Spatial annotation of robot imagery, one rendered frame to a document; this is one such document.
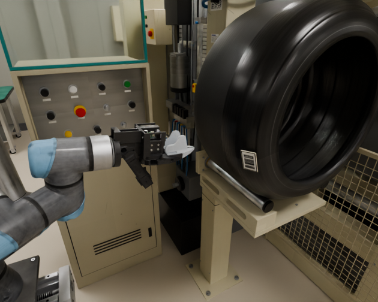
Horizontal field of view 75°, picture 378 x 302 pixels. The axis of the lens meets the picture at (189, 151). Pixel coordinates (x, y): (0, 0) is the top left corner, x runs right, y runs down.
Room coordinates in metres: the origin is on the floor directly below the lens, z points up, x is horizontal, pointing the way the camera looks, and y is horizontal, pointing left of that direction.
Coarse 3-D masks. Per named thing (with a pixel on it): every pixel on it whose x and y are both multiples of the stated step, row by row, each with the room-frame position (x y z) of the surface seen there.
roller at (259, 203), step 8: (208, 160) 0.91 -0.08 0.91; (216, 168) 0.85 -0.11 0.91; (224, 176) 0.80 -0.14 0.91; (232, 184) 0.75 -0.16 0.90; (240, 184) 0.73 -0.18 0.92; (240, 192) 0.72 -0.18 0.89; (248, 192) 0.68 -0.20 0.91; (256, 200) 0.64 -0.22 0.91; (264, 200) 0.63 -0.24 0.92; (264, 208) 0.61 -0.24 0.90; (272, 208) 0.63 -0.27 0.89
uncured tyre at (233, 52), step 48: (288, 0) 0.74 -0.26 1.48; (336, 0) 0.66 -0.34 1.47; (240, 48) 0.65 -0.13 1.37; (288, 48) 0.57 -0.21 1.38; (336, 48) 0.92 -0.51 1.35; (240, 96) 0.57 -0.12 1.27; (288, 96) 0.55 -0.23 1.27; (336, 96) 0.93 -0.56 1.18; (240, 144) 0.55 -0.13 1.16; (288, 144) 0.95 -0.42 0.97; (336, 144) 0.83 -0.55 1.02; (288, 192) 0.60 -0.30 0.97
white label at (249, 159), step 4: (244, 152) 0.54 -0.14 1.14; (248, 152) 0.53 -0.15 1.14; (252, 152) 0.53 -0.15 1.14; (244, 156) 0.54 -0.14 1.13; (248, 156) 0.53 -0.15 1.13; (252, 156) 0.53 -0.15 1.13; (244, 160) 0.55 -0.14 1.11; (248, 160) 0.54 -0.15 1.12; (252, 160) 0.53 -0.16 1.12; (256, 160) 0.52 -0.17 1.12; (244, 164) 0.55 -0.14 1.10; (248, 164) 0.54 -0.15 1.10; (252, 164) 0.53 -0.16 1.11; (256, 164) 0.53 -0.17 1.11; (244, 168) 0.55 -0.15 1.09; (248, 168) 0.54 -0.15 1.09; (252, 168) 0.54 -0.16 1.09; (256, 168) 0.53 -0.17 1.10
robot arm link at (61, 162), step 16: (32, 144) 0.41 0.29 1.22; (48, 144) 0.42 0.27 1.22; (64, 144) 0.43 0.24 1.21; (80, 144) 0.44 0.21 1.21; (32, 160) 0.39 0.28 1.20; (48, 160) 0.40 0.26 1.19; (64, 160) 0.41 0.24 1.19; (80, 160) 0.42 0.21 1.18; (32, 176) 0.39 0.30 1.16; (48, 176) 0.40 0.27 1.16; (64, 176) 0.41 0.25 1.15; (80, 176) 0.44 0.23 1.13
